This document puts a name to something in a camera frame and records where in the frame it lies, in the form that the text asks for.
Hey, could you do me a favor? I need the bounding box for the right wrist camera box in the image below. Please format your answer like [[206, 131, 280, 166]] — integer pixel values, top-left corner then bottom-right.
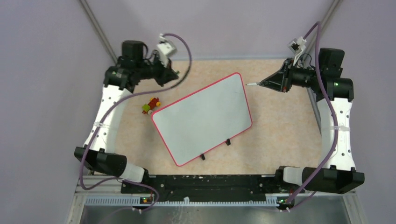
[[287, 36, 307, 57]]

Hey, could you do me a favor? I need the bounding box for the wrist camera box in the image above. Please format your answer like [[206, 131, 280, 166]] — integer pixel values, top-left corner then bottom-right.
[[287, 36, 307, 57], [156, 34, 177, 64]]

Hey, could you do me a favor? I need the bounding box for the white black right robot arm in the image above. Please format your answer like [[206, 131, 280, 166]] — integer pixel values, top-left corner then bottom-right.
[[258, 48, 365, 194]]

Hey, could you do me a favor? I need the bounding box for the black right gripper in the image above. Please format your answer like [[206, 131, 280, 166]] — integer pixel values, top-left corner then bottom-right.
[[260, 58, 320, 93]]

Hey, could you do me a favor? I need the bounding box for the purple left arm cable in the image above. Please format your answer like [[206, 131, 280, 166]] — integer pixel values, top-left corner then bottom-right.
[[78, 33, 192, 214]]

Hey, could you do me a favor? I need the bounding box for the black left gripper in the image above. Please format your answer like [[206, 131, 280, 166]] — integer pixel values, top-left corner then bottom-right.
[[136, 52, 178, 87]]

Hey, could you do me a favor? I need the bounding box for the red yellow green toy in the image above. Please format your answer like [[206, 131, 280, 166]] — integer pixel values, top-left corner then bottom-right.
[[142, 98, 161, 115]]

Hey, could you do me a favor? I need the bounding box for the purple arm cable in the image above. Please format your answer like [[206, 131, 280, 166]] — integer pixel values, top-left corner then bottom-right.
[[278, 21, 339, 212], [78, 33, 192, 214]]

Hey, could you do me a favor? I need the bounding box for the white slotted cable duct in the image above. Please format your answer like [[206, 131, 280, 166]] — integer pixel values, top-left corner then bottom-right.
[[85, 196, 279, 207]]

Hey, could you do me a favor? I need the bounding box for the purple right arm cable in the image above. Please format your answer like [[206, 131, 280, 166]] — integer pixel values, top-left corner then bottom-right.
[[278, 21, 339, 212]]

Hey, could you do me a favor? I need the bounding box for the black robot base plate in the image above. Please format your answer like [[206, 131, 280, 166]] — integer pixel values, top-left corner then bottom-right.
[[120, 175, 298, 202]]

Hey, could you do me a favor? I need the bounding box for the pink framed whiteboard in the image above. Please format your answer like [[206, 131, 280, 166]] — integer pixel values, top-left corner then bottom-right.
[[151, 72, 253, 167]]

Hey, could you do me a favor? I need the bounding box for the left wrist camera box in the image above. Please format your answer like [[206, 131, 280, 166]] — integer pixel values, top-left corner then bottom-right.
[[156, 34, 177, 64]]

